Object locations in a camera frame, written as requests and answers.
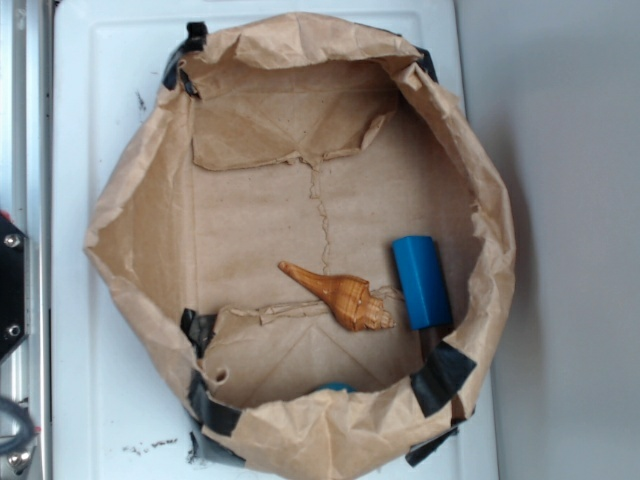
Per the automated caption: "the teal round object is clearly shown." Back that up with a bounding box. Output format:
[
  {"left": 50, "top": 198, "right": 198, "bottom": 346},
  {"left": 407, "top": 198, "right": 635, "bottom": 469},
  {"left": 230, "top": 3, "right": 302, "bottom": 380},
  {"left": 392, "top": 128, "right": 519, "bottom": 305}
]
[{"left": 314, "top": 382, "right": 356, "bottom": 393}]

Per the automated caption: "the orange spiral seashell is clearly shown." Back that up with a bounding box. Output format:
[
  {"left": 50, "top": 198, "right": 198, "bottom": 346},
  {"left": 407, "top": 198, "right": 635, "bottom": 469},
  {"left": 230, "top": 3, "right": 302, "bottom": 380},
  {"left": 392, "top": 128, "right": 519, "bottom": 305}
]
[{"left": 278, "top": 261, "right": 396, "bottom": 332}]

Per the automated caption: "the white plastic tray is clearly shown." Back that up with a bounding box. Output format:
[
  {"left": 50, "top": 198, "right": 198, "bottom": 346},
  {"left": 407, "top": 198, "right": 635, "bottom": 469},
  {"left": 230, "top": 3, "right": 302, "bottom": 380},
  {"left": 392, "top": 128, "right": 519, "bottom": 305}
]
[{"left": 48, "top": 0, "right": 503, "bottom": 480}]

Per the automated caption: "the blue rectangular block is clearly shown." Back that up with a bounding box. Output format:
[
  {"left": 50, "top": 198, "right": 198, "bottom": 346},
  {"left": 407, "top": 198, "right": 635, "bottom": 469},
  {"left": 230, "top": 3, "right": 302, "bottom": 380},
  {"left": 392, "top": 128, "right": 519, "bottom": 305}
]
[{"left": 392, "top": 236, "right": 453, "bottom": 330}]

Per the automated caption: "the aluminium frame rail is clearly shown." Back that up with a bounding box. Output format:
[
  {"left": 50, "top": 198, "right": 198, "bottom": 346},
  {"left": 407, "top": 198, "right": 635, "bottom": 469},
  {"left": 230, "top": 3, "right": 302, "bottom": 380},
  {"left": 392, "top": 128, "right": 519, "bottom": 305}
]
[{"left": 1, "top": 1, "right": 53, "bottom": 479}]

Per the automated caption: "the brown paper bag bin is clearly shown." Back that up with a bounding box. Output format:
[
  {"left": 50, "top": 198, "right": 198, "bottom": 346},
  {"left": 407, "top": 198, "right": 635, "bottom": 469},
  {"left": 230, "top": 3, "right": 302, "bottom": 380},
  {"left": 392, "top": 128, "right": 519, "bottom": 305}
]
[{"left": 85, "top": 13, "right": 516, "bottom": 479}]

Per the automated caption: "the black metal bracket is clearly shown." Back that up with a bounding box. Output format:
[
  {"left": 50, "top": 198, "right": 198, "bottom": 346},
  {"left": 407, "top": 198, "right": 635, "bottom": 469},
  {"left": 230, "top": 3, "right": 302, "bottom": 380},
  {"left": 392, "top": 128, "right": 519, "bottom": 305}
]
[{"left": 0, "top": 210, "right": 28, "bottom": 362}]

